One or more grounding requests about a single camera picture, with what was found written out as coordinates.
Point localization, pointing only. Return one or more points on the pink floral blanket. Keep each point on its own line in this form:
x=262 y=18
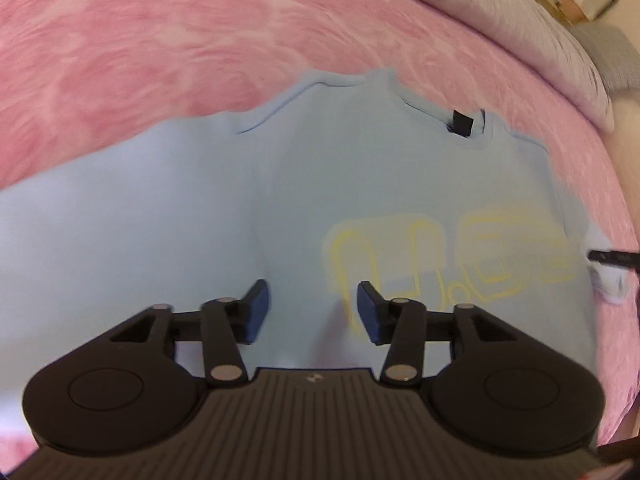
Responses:
x=150 y=35

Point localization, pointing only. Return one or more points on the grey checked pillow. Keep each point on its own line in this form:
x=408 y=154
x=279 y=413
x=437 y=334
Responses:
x=610 y=55

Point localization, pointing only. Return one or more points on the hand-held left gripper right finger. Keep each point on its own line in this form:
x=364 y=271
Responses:
x=370 y=312

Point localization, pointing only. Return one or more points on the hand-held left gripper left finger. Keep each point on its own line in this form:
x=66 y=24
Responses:
x=257 y=310

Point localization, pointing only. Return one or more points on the grey rolled quilt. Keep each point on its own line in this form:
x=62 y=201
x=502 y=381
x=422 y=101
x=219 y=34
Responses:
x=525 y=25

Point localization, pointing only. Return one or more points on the white headboard cushion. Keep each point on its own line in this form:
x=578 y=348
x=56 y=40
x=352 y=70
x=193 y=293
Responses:
x=627 y=110

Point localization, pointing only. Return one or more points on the light blue T-shirt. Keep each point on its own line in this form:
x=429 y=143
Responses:
x=200 y=210

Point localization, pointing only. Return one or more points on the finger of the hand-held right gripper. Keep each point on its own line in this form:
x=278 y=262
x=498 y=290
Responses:
x=615 y=257

